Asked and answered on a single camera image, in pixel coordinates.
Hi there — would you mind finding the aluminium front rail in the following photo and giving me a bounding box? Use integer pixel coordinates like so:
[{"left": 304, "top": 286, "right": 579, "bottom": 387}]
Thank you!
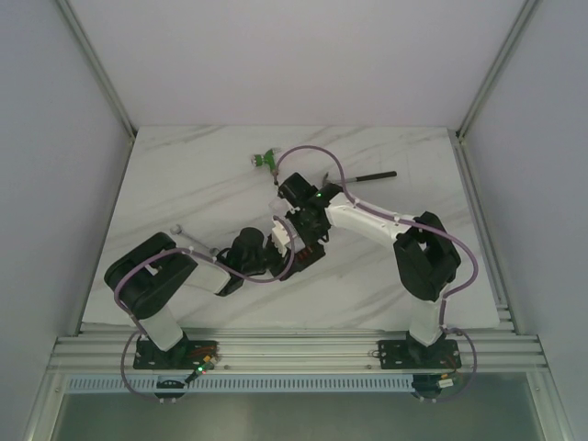
[{"left": 48, "top": 324, "right": 548, "bottom": 374}]

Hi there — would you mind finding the clear plastic fuse box cover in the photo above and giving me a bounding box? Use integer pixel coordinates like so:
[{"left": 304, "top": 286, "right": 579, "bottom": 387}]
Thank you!
[{"left": 268, "top": 198, "right": 289, "bottom": 216}]

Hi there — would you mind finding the left aluminium frame post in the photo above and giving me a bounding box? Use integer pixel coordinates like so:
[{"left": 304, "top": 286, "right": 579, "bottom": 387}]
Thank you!
[{"left": 54, "top": 0, "right": 138, "bottom": 141}]

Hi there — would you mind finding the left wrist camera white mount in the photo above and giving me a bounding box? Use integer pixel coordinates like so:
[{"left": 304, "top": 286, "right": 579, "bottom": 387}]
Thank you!
[{"left": 271, "top": 219, "right": 304, "bottom": 256}]

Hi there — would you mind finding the hammer with black handle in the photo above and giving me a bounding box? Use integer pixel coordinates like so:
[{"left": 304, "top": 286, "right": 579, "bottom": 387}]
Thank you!
[{"left": 322, "top": 171, "right": 398, "bottom": 187}]

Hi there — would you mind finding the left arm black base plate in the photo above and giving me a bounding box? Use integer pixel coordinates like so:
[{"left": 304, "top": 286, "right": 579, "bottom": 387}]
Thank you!
[{"left": 133, "top": 338, "right": 218, "bottom": 370}]

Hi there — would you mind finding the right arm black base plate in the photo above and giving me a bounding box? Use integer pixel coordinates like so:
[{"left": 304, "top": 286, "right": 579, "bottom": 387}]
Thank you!
[{"left": 376, "top": 335, "right": 462, "bottom": 371}]

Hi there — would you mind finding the right aluminium frame post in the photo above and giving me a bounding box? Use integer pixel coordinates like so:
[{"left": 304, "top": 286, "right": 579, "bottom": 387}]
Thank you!
[{"left": 456, "top": 0, "right": 542, "bottom": 141}]

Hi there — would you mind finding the green spray gun toy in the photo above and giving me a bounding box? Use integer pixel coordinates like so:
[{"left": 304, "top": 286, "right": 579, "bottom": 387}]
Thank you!
[{"left": 251, "top": 148, "right": 279, "bottom": 177}]

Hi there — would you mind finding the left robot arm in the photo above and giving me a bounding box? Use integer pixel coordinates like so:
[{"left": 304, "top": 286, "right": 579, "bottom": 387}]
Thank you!
[{"left": 104, "top": 223, "right": 302, "bottom": 369}]

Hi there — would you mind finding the slotted grey cable duct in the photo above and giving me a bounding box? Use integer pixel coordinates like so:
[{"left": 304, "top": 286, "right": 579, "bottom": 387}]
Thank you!
[{"left": 66, "top": 373, "right": 419, "bottom": 394}]

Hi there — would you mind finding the grey metal bolt tool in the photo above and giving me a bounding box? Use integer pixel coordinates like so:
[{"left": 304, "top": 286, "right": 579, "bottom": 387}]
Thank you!
[{"left": 169, "top": 224, "right": 220, "bottom": 256}]

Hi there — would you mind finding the black fuse box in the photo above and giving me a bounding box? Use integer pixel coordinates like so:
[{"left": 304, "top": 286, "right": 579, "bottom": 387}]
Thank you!
[{"left": 288, "top": 243, "right": 326, "bottom": 276}]

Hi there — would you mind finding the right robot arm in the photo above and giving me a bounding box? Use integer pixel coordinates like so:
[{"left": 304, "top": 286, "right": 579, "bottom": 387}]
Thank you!
[{"left": 271, "top": 173, "right": 461, "bottom": 367}]

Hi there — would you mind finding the aluminium frame post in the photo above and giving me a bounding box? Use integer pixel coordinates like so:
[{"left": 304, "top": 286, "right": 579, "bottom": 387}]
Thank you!
[
  {"left": 54, "top": 0, "right": 138, "bottom": 141},
  {"left": 456, "top": 0, "right": 542, "bottom": 141}
]

